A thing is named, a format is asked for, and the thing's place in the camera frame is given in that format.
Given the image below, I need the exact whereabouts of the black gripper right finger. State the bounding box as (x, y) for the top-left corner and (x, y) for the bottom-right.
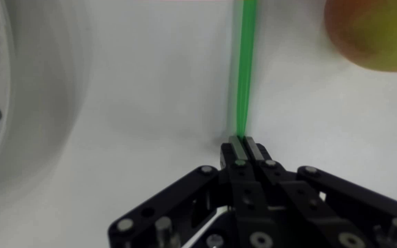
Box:
(245, 134), (397, 248)

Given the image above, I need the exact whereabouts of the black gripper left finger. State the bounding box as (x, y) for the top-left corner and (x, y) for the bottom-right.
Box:
(107, 136), (273, 248)

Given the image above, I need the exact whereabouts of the green straw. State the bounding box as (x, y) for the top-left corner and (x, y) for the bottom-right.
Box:
(227, 0), (259, 140)

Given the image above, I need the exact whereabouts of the red yellow apple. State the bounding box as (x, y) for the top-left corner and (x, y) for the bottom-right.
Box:
(324, 0), (397, 72)

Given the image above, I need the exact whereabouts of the white dinner plate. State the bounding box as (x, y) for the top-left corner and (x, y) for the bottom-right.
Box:
(0, 0), (94, 217)

